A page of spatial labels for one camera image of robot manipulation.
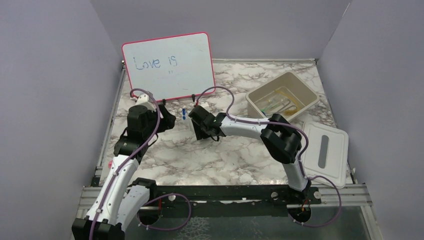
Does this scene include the metal crucible tongs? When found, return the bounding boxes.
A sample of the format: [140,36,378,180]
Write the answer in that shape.
[266,99,289,115]

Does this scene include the yellow rubber tubing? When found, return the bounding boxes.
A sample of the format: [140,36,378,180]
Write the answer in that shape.
[279,91,301,116]

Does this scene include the white bin lid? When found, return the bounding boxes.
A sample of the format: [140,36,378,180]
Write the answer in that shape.
[301,121,349,188]

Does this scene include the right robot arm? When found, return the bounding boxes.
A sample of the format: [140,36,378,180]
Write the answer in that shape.
[188,105,311,204]

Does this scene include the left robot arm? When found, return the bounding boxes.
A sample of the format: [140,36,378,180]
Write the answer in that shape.
[71,104,176,240]

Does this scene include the pink framed whiteboard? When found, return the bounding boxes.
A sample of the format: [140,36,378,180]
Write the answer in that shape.
[121,32,216,101]

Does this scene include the beige plastic bin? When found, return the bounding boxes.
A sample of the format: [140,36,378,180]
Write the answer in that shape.
[245,71,320,122]

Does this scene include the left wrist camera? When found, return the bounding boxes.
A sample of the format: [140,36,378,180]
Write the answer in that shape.
[135,93,157,112]

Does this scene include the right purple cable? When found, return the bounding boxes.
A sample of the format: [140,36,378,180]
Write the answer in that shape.
[195,86,343,229]

